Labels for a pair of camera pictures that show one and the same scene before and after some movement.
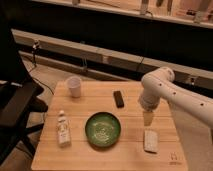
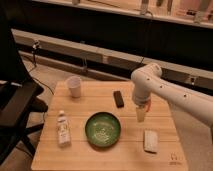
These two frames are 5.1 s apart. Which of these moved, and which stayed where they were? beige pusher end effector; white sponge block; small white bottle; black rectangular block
Moved: beige pusher end effector
Stayed: white sponge block; black rectangular block; small white bottle
